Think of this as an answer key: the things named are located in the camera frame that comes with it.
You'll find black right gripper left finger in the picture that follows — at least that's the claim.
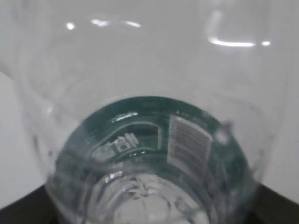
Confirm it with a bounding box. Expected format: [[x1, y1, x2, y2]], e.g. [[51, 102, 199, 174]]
[[0, 185, 56, 224]]

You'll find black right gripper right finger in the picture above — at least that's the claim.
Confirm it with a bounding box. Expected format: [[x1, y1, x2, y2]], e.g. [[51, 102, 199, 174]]
[[247, 185, 299, 224]]

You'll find clear green-label water bottle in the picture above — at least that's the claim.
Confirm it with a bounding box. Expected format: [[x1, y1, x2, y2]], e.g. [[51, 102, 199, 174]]
[[0, 0, 299, 224]]

